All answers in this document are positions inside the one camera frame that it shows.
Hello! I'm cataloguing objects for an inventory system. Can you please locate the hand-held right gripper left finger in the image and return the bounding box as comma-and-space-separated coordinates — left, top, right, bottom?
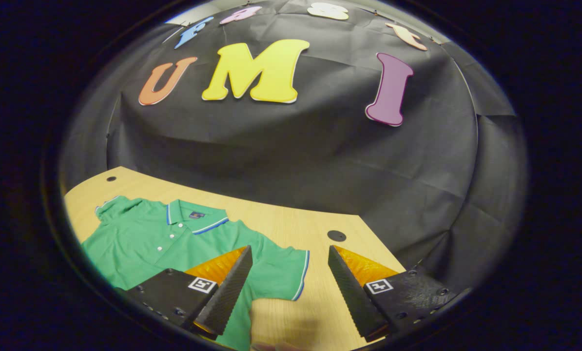
116, 245, 253, 341

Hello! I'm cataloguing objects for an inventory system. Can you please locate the black backdrop cloth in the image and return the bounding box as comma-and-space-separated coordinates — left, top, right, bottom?
59, 0, 530, 293

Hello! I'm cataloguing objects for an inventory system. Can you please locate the green T-shirt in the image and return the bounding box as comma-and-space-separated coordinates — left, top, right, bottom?
80, 195, 310, 351

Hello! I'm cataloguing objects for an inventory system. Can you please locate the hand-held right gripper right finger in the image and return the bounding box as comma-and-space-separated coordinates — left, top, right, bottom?
328, 245, 471, 343

